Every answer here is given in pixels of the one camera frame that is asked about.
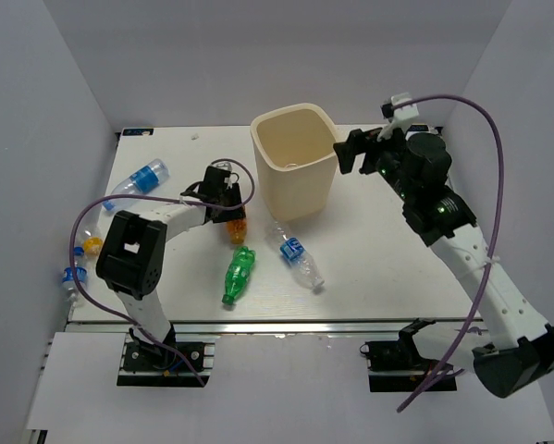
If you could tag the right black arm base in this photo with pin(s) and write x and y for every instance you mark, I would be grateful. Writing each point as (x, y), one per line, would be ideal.
(396, 366)

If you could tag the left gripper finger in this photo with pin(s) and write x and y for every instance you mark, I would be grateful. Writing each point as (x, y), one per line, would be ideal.
(193, 190)
(230, 200)

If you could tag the orange plastic bottle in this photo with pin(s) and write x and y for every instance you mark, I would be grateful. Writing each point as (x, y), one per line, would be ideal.
(237, 230)

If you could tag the clear bottle blue label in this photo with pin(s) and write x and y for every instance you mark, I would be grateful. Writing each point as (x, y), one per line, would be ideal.
(292, 253)
(140, 183)

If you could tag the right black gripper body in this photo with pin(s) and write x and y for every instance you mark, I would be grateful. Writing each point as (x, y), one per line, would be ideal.
(388, 154)

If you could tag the black logo sticker left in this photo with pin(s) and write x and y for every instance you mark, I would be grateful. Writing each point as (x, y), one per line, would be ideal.
(138, 132)

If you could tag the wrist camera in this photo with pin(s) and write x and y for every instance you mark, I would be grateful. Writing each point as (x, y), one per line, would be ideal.
(397, 111)
(225, 174)

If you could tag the small bottle blue label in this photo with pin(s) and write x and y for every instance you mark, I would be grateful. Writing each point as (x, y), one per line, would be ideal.
(80, 271)

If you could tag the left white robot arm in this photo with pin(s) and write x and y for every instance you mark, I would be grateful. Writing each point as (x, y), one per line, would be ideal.
(132, 257)

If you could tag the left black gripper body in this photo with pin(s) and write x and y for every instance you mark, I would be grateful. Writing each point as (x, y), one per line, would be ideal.
(224, 197)

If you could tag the clear bottle yellow label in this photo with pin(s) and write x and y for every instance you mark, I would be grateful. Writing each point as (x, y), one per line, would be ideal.
(89, 238)

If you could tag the aluminium front rail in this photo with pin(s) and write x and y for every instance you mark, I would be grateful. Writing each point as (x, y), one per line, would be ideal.
(264, 327)

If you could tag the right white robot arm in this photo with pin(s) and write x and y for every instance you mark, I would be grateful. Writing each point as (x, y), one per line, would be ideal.
(518, 346)

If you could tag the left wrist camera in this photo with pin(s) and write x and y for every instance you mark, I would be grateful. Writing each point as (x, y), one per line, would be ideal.
(225, 174)

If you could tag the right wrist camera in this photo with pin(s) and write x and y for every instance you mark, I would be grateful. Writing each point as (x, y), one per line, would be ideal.
(397, 111)

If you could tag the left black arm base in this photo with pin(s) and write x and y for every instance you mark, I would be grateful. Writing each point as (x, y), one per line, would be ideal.
(142, 369)

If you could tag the black XDOF logo sticker right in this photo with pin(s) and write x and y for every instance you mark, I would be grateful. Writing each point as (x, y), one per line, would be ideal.
(418, 128)

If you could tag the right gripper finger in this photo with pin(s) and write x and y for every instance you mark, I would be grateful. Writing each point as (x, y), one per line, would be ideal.
(358, 142)
(369, 164)

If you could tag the cream plastic bin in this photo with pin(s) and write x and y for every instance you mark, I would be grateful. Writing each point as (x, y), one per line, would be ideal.
(303, 134)

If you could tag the green plastic bottle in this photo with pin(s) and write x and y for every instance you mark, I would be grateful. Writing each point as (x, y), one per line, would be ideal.
(238, 274)

